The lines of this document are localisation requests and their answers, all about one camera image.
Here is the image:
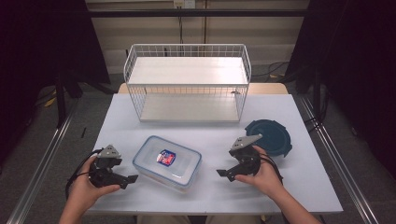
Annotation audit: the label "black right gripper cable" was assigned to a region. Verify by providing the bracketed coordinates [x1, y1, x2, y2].
[258, 153, 284, 185]

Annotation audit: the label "white wall outlet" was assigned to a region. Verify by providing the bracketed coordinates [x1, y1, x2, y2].
[173, 0, 197, 9]

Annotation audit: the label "clear rectangular container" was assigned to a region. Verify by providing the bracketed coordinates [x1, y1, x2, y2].
[132, 134, 203, 193]

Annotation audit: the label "round container with dark blue lid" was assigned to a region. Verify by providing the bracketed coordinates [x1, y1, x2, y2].
[244, 119, 293, 158]

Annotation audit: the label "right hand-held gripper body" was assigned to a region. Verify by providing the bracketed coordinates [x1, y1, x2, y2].
[228, 133, 263, 176]

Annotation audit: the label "metal floor rail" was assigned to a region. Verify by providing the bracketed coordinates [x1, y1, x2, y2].
[298, 94, 380, 224]
[6, 98, 81, 224]

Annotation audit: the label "person's left hand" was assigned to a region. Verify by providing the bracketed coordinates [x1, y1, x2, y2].
[66, 156, 121, 217]

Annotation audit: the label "dark curtain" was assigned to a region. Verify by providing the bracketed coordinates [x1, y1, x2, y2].
[0, 0, 111, 162]
[284, 0, 396, 171]

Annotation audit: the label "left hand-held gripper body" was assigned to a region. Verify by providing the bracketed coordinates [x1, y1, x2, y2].
[88, 144, 123, 189]

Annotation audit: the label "black metal stand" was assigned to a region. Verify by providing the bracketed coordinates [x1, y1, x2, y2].
[294, 65, 325, 126]
[53, 72, 84, 129]

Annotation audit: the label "white wire shelf rack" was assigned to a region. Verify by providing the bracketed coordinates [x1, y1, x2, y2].
[123, 43, 252, 123]

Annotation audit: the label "person's right hand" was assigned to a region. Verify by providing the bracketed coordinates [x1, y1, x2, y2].
[234, 145, 283, 201]

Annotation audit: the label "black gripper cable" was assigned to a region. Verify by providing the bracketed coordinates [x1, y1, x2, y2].
[258, 153, 284, 185]
[64, 148, 104, 200]

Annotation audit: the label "black floor cables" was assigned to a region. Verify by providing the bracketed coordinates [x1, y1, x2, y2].
[251, 61, 291, 83]

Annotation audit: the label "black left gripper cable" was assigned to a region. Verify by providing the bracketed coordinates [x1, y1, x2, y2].
[64, 148, 104, 200]

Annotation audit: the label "black horizontal bar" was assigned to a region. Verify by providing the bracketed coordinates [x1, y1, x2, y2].
[84, 8, 312, 19]

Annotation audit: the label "black hanging cable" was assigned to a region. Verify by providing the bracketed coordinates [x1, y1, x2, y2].
[203, 0, 208, 45]
[177, 7, 185, 45]

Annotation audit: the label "yellow floor tape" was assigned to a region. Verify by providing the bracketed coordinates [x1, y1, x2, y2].
[44, 89, 58, 108]

